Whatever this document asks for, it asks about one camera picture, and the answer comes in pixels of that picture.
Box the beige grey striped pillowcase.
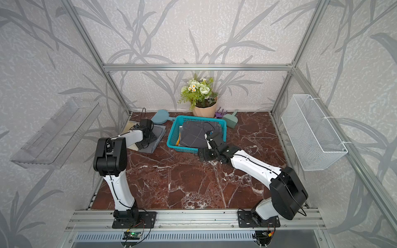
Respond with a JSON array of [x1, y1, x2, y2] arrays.
[[128, 125, 165, 154]]

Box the dark grey checked pillowcase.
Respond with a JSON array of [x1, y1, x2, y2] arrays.
[[179, 121, 222, 148]]

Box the yellow Mickey Mouse pillowcase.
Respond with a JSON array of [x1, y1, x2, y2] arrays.
[[175, 134, 181, 146]]

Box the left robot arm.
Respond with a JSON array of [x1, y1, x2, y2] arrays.
[[93, 130, 144, 222]]

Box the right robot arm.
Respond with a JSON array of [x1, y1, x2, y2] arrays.
[[198, 146, 308, 226]]

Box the teal plastic basket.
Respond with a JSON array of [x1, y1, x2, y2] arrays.
[[167, 115, 227, 154]]

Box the green toy scoop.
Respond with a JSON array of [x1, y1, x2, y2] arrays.
[[222, 110, 238, 129]]

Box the purple pink toy rake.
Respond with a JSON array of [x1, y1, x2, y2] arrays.
[[215, 108, 227, 119]]

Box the potted artificial flower plant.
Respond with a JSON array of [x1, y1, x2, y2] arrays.
[[178, 74, 219, 118]]

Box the left green circuit board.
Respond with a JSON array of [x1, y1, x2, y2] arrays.
[[122, 230, 142, 241]]

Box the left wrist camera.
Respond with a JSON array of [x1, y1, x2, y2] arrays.
[[139, 118, 154, 131]]

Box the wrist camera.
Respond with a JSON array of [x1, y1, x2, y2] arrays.
[[205, 131, 225, 150], [139, 118, 154, 131]]

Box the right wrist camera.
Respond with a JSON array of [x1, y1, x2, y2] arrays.
[[205, 131, 225, 150]]

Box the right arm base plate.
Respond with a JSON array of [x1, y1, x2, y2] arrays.
[[237, 209, 281, 228]]

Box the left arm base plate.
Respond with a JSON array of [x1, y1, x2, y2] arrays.
[[112, 208, 157, 229]]

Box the right circuit board with wires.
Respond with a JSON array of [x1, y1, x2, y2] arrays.
[[252, 230, 275, 247]]

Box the white wire wall basket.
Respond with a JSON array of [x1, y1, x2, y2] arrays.
[[281, 94, 348, 171]]

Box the clear acrylic wall shelf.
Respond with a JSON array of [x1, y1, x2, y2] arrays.
[[10, 97, 102, 169]]

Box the aluminium front rail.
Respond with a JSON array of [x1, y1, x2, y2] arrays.
[[65, 208, 326, 231]]

